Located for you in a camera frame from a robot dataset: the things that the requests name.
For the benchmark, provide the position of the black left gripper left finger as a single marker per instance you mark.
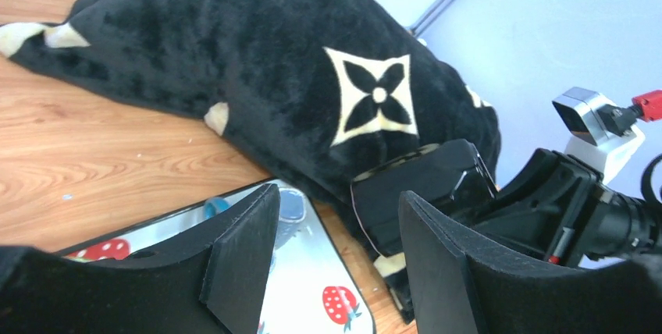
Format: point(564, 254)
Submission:
point(208, 279)

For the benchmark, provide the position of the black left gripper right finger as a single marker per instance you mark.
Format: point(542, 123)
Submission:
point(464, 282)

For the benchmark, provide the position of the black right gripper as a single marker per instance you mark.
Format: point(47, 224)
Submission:
point(558, 209)

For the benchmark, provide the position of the white strawberry tray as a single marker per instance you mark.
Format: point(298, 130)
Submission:
point(309, 289)

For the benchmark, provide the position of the black mug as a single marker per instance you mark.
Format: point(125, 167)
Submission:
point(451, 176)

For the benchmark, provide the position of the grey blue dotted mug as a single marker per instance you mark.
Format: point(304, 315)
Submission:
point(292, 212)

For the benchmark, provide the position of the black floral plush blanket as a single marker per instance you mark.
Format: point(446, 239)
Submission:
point(316, 92)

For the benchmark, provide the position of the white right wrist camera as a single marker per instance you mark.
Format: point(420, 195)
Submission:
point(604, 136)

